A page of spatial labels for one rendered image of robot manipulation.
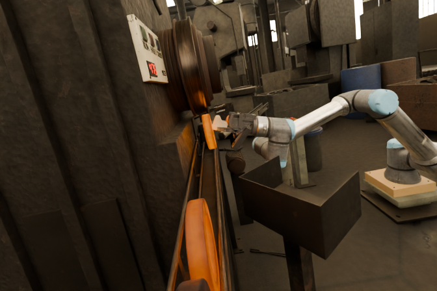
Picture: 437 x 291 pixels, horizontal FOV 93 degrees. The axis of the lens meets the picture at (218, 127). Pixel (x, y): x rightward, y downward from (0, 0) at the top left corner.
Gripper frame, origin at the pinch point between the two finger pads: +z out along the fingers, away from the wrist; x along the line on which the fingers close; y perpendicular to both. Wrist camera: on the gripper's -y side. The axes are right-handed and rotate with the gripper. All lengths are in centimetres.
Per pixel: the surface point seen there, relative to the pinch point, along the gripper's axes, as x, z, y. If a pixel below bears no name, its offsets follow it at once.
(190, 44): 0.7, 10.0, 33.1
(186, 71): 1.9, 10.5, 22.4
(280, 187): 19.0, -27.9, -16.5
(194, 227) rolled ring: 56, 1, -6
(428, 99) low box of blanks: -127, -233, 25
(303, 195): 25.7, -33.4, -15.7
